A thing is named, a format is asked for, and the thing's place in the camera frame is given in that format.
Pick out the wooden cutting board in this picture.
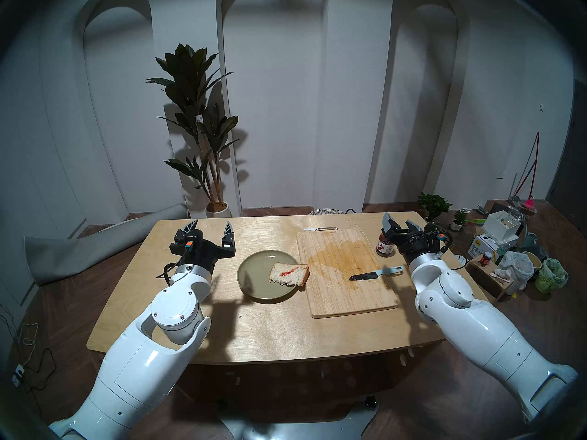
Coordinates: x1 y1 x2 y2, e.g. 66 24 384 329
296 227 399 319

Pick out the floor cable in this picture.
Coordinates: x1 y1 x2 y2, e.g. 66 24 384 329
0 302 58 394

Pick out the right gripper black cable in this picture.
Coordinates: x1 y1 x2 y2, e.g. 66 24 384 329
438 242 469 271

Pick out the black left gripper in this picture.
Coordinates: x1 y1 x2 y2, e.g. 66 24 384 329
169 220 236 271

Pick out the white plastic bag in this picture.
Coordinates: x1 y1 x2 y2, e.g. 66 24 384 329
498 251 535 292

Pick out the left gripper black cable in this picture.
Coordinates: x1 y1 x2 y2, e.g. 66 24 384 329
156 258 184 286

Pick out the red-handled broom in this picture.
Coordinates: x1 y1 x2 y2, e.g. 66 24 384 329
510 132 541 210

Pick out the round green plate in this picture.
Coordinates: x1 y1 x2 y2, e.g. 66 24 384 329
237 250 303 301

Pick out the tall potted leafy plant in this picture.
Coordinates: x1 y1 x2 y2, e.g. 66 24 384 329
147 44 240 219

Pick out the metal robot base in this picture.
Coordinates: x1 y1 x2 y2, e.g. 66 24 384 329
218 396 379 440

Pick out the knife with pale blue handle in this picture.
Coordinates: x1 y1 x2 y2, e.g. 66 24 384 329
349 265 405 281

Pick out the open white box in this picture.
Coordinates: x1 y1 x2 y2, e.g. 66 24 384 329
482 210 523 242

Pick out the slice of bread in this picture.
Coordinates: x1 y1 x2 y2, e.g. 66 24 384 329
268 262 310 287

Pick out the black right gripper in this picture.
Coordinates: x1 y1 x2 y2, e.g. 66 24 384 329
382 212 454 259

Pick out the dark door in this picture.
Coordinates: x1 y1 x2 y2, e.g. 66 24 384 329
546 79 587 238

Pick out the rolled grey mat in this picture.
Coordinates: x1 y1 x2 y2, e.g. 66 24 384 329
24 203 189 286

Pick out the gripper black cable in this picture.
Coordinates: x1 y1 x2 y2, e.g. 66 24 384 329
438 242 469 271
156 258 184 286

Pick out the white and yellow carton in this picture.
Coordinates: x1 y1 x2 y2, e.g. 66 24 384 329
468 234 505 262

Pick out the bushy small potted plant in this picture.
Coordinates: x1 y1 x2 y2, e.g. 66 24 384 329
416 192 452 228

